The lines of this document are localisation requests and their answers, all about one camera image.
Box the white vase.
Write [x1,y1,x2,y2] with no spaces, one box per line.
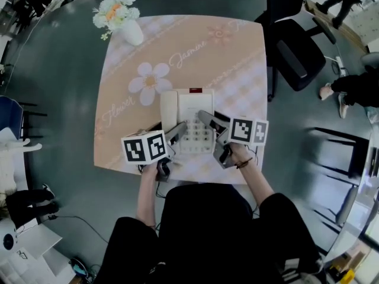
[120,19,145,46]

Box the person's body in black clothes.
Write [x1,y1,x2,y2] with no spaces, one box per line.
[99,183,326,284]

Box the person's left hand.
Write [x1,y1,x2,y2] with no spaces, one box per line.
[138,163,159,183]

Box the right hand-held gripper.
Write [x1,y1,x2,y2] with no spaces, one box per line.
[197,110,269,170]

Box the person's right forearm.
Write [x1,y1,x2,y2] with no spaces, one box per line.
[236,158,275,210]

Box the blue chair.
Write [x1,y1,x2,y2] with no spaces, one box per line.
[0,95,48,141]

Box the person's right hand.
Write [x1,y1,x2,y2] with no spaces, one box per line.
[228,143,253,167]

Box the white power strip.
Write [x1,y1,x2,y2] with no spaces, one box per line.
[334,56,348,77]

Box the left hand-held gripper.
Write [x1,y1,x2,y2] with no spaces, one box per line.
[120,121,188,183]

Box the white flower bouquet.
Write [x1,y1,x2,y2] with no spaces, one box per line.
[92,0,140,41]

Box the black floor cable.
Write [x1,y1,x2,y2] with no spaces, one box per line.
[47,214,110,244]

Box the person's left forearm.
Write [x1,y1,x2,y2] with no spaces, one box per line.
[136,176,160,228]

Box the black office chair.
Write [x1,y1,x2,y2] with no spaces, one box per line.
[253,0,338,102]

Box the pink floral tablecloth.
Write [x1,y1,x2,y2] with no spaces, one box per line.
[94,14,269,186]

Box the black wrist band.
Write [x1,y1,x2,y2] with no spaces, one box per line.
[235,157,253,169]

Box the black metal frame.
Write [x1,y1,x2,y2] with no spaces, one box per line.
[304,127,371,180]

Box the beige telephone base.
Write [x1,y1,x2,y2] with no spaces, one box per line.
[176,88,216,155]

